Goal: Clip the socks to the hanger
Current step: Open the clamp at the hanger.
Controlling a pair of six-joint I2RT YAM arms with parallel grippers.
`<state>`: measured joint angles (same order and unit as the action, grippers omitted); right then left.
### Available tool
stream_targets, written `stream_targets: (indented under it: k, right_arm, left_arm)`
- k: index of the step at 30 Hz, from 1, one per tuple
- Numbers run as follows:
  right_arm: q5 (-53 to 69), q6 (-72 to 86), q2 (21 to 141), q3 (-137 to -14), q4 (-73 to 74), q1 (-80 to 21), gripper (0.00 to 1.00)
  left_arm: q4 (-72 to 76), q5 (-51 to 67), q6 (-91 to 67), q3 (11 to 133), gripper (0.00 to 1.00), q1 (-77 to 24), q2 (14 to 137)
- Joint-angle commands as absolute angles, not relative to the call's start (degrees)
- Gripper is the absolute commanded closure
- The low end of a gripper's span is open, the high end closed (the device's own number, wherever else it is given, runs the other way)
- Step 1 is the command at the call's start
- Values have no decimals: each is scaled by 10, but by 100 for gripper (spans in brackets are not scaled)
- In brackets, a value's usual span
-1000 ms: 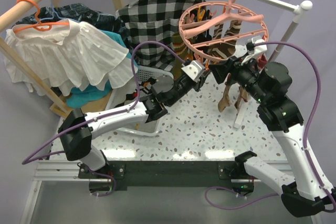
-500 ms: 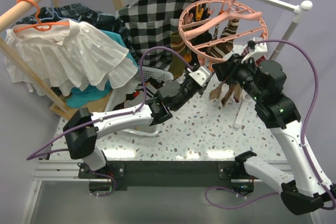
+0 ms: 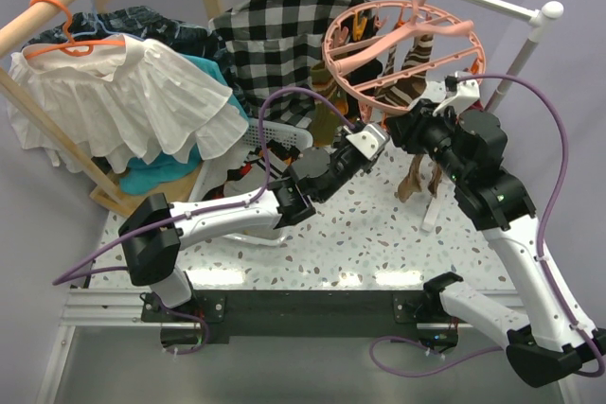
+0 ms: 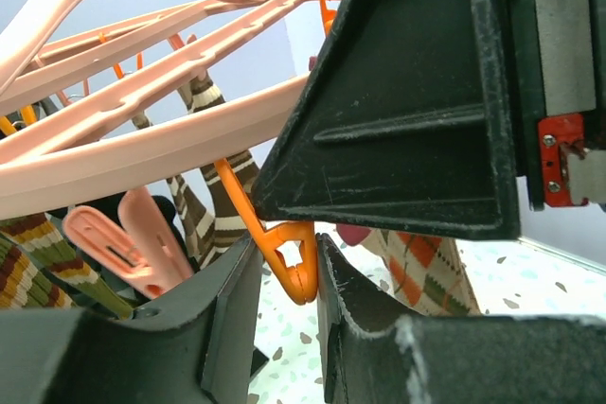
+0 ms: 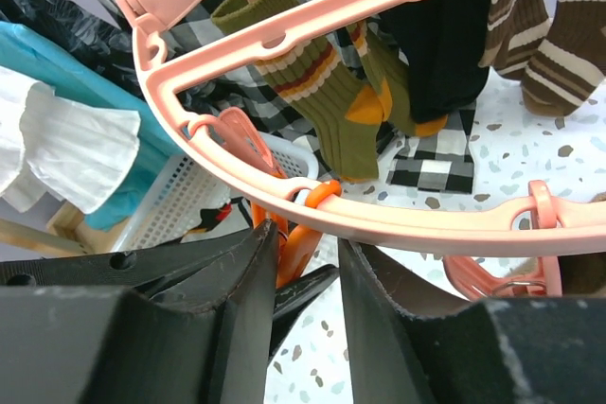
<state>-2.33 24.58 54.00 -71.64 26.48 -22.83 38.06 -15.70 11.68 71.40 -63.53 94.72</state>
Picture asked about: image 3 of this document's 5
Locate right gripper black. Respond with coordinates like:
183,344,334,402
384,97,468,183

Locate argyle orange brown sock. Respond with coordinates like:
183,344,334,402
427,162,443,199

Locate pink round clip hanger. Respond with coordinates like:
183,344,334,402
322,0,487,121

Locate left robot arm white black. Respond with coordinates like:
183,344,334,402
119,133,384,321

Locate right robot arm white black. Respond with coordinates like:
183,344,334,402
386,100,605,388

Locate light blue hanger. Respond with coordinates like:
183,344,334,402
72,0,106,38

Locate orange clothes hanger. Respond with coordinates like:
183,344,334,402
25,0,126,60

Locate olive striped hanging sock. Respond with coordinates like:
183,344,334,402
309,61,349,147

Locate brown white striped sock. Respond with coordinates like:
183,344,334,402
373,34,435,105

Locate white laundry basket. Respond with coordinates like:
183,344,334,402
188,119,312,247

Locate black white red sock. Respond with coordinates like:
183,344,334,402
203,140,300,201

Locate black white checked shirt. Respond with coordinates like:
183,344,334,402
208,0,365,118

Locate teal cloth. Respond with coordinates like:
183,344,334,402
119,54,228,196

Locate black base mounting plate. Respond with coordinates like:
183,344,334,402
139,290,458,351

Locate white ruffled blouse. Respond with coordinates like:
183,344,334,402
9,35,249,173

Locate dark patterned garment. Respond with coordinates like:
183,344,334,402
23,5,222,62

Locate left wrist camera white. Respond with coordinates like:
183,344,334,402
346,123,390,161

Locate white rack foot bracket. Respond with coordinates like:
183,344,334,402
420,177,453,233

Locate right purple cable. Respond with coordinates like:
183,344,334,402
368,73,606,377

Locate purple cable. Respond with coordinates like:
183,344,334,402
51,87,361,358
368,73,606,377

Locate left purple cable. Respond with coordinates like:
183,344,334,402
51,87,361,358

